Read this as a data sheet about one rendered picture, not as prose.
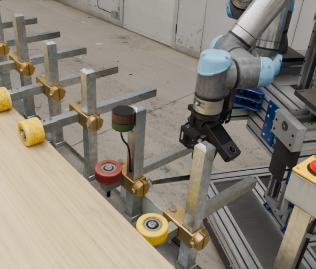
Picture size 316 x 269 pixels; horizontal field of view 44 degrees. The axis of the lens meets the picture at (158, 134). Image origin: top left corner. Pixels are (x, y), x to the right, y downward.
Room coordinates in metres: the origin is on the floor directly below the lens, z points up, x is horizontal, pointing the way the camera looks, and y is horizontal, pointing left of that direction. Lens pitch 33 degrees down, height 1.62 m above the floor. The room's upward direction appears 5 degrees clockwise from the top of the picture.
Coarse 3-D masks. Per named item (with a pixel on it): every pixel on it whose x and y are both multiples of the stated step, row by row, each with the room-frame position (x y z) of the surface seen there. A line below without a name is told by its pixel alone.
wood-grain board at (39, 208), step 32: (0, 128) 1.07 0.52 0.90; (0, 160) 0.90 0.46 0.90; (32, 160) 0.92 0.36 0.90; (64, 160) 0.93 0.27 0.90; (0, 192) 0.77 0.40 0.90; (32, 192) 0.78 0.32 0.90; (64, 192) 0.79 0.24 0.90; (96, 192) 0.80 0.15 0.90; (0, 224) 0.66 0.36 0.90; (32, 224) 0.67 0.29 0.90; (64, 224) 0.67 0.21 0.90; (96, 224) 0.68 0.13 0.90; (128, 224) 0.69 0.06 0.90; (0, 256) 0.57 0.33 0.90; (32, 256) 0.57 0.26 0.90; (64, 256) 0.58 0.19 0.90; (96, 256) 0.59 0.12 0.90; (128, 256) 0.59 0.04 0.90; (160, 256) 0.60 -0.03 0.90
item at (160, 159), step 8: (168, 152) 1.07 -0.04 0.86; (176, 152) 1.07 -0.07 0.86; (184, 152) 1.10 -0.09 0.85; (144, 160) 1.01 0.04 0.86; (152, 160) 1.02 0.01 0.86; (160, 160) 1.02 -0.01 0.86; (168, 160) 1.05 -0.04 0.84; (144, 168) 0.98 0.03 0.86; (152, 168) 1.00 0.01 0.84; (120, 184) 0.91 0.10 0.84
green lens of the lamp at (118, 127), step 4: (112, 120) 0.88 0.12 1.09; (112, 124) 0.87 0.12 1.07; (116, 124) 0.86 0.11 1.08; (120, 124) 0.86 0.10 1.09; (124, 124) 0.86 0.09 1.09; (128, 124) 0.86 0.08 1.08; (132, 124) 0.87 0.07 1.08; (116, 128) 0.86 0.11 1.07; (120, 128) 0.86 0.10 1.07; (124, 128) 0.86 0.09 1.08; (128, 128) 0.86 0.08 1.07; (132, 128) 0.87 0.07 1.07
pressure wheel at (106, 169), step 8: (104, 160) 0.94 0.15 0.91; (112, 160) 0.94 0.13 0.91; (96, 168) 0.89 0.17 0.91; (104, 168) 0.90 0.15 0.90; (112, 168) 0.90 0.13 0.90; (120, 168) 0.90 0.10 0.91; (96, 176) 0.88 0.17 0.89; (104, 176) 0.86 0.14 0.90; (112, 176) 0.87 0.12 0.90; (120, 176) 0.89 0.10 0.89; (104, 184) 0.86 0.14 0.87; (112, 184) 0.87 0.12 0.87
